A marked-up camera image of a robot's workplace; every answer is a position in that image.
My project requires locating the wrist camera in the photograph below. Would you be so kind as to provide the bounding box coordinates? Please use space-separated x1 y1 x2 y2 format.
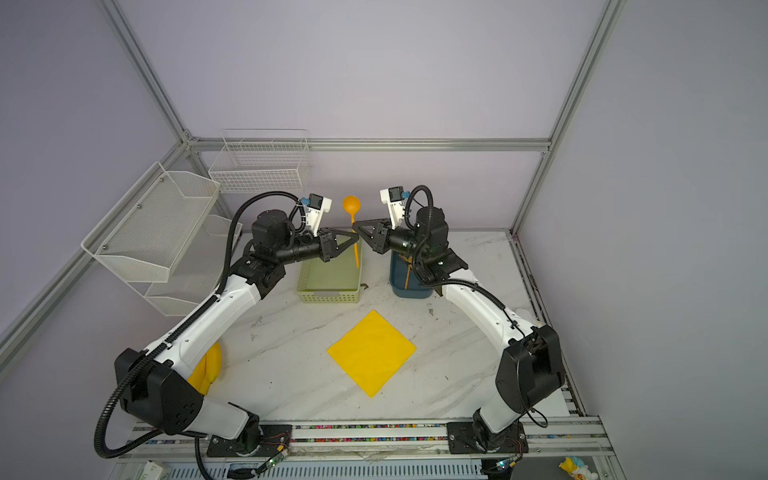
300 193 332 237
380 186 409 228

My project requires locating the white two-tier mesh shelf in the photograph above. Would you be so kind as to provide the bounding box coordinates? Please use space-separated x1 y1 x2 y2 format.
81 163 230 317

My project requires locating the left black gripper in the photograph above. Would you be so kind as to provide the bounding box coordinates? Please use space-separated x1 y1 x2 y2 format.
276 228 359 267

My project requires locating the aluminium cage frame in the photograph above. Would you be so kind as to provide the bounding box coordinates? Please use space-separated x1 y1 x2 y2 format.
1 1 625 379

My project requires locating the light green plastic basket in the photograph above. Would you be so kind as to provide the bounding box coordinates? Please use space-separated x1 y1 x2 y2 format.
296 246 362 303

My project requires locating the white wire wall basket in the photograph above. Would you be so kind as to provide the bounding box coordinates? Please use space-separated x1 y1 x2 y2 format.
208 129 312 194

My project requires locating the yellow paper napkin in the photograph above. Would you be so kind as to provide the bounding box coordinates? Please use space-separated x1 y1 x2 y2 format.
327 310 417 398

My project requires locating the left black corrugated cable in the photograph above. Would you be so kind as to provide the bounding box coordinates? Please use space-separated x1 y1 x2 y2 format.
92 190 301 460

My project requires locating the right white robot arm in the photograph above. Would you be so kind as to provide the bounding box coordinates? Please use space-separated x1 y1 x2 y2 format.
353 207 566 453

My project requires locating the orange plastic spoon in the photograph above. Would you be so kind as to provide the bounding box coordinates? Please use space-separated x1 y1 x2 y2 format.
342 195 362 269

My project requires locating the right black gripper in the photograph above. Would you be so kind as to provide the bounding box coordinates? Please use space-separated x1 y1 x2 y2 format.
351 218 427 262

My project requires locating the yellow banana toy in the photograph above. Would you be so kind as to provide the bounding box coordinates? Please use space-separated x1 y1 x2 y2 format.
187 342 223 396

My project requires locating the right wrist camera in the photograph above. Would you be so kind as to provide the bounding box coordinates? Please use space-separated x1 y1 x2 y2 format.
380 186 409 228

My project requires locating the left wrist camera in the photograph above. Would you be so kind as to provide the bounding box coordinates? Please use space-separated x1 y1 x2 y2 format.
300 193 332 237

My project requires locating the teal plastic tray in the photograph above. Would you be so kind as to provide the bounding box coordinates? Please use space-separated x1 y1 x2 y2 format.
389 252 433 299

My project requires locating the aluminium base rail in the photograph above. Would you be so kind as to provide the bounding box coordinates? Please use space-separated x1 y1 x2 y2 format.
110 416 625 479

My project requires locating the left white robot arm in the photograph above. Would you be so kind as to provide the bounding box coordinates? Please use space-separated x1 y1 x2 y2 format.
94 210 359 458

